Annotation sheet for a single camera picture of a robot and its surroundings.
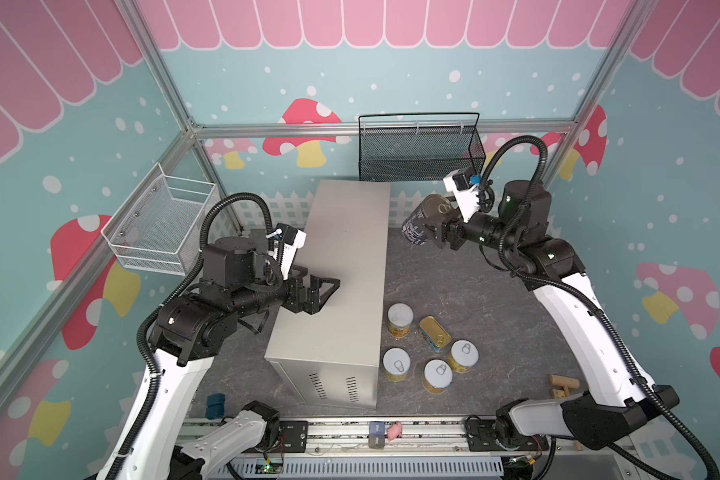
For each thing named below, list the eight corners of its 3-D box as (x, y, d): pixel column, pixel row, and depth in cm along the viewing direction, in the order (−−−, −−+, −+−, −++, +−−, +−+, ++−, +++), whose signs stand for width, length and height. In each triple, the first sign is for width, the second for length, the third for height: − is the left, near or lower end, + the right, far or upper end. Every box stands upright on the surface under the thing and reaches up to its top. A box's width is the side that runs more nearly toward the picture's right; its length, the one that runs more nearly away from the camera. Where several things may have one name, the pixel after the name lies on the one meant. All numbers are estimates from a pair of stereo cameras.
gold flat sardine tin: (438, 353, 89) (441, 347, 86) (416, 327, 95) (418, 321, 91) (449, 344, 91) (453, 338, 88) (427, 320, 96) (429, 313, 93)
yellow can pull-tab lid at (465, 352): (450, 370, 87) (455, 363, 82) (446, 347, 91) (451, 339, 86) (475, 370, 87) (481, 363, 82) (469, 347, 91) (475, 339, 86)
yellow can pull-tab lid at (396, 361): (382, 378, 85) (383, 371, 80) (382, 354, 89) (382, 347, 85) (409, 378, 85) (411, 371, 80) (407, 354, 89) (409, 347, 85)
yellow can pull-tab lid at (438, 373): (424, 390, 83) (427, 384, 78) (421, 365, 87) (424, 358, 83) (450, 390, 83) (454, 384, 78) (446, 365, 87) (450, 358, 83)
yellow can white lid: (388, 338, 93) (389, 326, 86) (387, 316, 98) (388, 303, 91) (411, 338, 93) (414, 326, 86) (409, 316, 98) (412, 303, 91)
